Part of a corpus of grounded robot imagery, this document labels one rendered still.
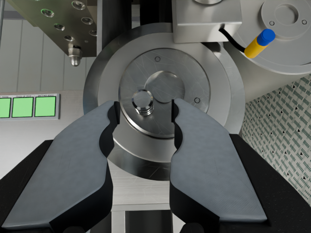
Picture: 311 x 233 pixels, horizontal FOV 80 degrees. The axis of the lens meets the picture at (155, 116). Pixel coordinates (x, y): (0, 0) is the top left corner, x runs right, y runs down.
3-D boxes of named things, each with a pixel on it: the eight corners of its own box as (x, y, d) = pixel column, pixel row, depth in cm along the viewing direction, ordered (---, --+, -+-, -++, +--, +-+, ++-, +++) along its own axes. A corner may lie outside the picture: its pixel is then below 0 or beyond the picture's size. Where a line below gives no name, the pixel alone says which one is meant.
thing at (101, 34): (103, -105, 21) (101, 51, 18) (131, 26, 44) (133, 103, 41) (98, -105, 21) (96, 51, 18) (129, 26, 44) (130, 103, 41)
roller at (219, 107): (229, 32, 17) (234, 164, 15) (185, 99, 42) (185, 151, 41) (101, 30, 17) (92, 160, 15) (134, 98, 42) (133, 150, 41)
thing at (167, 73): (231, 93, 15) (161, 157, 14) (222, 99, 17) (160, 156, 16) (167, 29, 16) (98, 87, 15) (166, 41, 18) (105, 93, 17)
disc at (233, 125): (242, 22, 18) (249, 183, 16) (239, 26, 18) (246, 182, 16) (88, 20, 18) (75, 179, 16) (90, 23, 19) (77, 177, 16)
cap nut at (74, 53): (79, 47, 50) (78, 63, 49) (84, 53, 54) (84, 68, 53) (65, 47, 50) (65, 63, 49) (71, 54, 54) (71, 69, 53)
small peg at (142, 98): (149, 85, 12) (156, 106, 12) (150, 96, 15) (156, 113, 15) (128, 92, 12) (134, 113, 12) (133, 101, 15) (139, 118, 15)
